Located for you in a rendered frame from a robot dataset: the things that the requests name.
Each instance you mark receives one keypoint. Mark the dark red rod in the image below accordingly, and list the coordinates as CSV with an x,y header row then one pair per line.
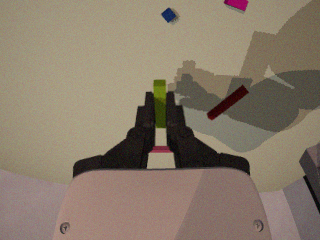
x,y
228,102

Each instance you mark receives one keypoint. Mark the pink rod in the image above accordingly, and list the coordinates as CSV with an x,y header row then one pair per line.
x,y
161,149

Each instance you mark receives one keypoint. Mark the magenta block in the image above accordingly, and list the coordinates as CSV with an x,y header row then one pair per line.
x,y
240,4

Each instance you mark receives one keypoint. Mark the lime green rod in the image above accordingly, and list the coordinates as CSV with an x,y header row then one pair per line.
x,y
159,88

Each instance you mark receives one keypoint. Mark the small blue block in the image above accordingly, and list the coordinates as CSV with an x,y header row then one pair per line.
x,y
168,15

